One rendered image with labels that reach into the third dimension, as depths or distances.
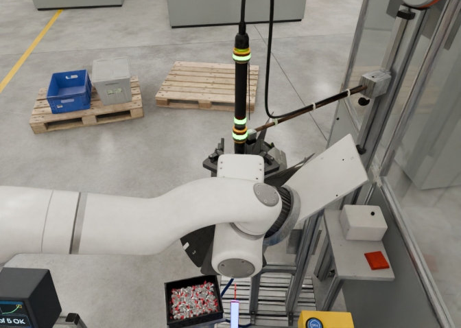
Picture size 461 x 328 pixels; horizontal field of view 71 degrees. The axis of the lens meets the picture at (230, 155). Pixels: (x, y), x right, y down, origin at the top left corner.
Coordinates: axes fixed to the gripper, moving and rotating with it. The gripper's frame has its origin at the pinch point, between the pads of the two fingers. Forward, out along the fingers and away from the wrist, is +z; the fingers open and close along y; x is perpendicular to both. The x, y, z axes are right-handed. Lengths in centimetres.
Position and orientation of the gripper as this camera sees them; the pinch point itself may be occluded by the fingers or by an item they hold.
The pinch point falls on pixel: (241, 145)
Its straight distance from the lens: 76.1
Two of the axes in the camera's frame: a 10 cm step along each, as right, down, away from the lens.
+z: 0.5, -6.6, 7.5
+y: 10.0, 0.4, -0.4
